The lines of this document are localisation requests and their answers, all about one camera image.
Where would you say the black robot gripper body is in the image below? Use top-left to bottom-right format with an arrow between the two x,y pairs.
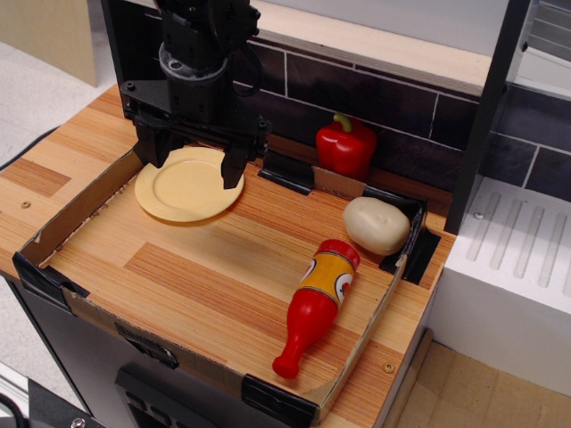
120,45 -> 271,157

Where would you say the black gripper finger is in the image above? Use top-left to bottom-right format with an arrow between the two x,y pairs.
134,116 -> 173,168
220,140 -> 257,189

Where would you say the red hot sauce bottle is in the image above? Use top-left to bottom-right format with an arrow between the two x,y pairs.
272,239 -> 360,379

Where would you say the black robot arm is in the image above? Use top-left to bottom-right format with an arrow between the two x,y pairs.
120,1 -> 271,189

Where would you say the cardboard fence with black tape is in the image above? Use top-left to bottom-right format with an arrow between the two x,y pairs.
1,131 -> 451,427

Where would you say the yellow plate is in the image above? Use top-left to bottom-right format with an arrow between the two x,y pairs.
135,146 -> 244,222

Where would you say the red toy bell pepper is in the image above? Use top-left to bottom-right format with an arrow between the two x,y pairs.
315,112 -> 377,181

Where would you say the beige toy potato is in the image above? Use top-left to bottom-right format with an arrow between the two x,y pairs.
343,197 -> 411,256

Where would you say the light wooden shelf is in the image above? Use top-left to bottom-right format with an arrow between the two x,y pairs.
128,0 -> 494,98

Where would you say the white toy sink drainboard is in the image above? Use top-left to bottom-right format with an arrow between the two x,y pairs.
427,176 -> 571,366

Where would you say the black vertical post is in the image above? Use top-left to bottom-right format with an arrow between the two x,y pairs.
444,1 -> 538,234

